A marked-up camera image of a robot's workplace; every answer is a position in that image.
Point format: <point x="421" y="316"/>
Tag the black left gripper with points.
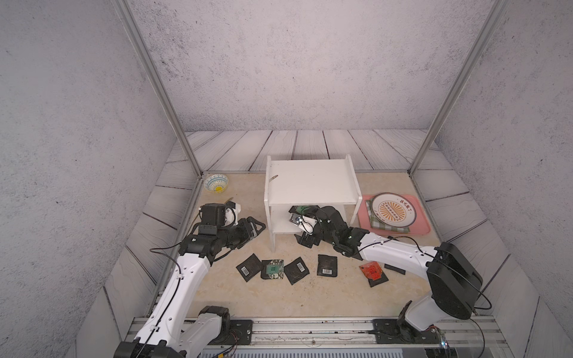
<point x="246" y="233"/>

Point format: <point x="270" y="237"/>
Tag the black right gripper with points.
<point x="306" y="239"/>

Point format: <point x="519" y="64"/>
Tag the green black bag shelf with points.
<point x="304" y="210"/>

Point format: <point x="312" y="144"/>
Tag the black barcode bag shelf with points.
<point x="250" y="267"/>

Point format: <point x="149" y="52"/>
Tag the green label tea bag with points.
<point x="272" y="269"/>

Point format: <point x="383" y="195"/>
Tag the black barcode tea bag top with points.
<point x="296" y="270"/>

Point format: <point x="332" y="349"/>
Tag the black barcode tea bag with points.
<point x="296" y="270"/>
<point x="395" y="269"/>

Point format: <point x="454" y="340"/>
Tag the red tea bag shelf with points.
<point x="372" y="270"/>

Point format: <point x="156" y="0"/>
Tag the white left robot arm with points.
<point x="163" y="334"/>

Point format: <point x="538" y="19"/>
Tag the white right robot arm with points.
<point x="455" y="285"/>

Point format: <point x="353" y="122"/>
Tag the white two-tier shelf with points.
<point x="308" y="182"/>

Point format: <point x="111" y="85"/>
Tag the green checkered cloth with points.
<point x="376" y="223"/>

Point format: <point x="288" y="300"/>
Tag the small patterned bowl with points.
<point x="216" y="183"/>

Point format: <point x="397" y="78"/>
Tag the white orange pattern plate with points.
<point x="394" y="210"/>

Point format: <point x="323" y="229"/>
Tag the pink tray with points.
<point x="420" y="227"/>

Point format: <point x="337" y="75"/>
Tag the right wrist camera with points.
<point x="303" y="222"/>

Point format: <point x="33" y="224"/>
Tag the metal base rail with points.
<point x="358" y="337"/>

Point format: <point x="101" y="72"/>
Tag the left metal frame post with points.
<point x="137" y="41"/>

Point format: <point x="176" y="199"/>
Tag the metal frame post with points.
<point x="137" y="41"/>
<point x="494" y="17"/>

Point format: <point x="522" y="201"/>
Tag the right metal frame post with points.
<point x="494" y="17"/>

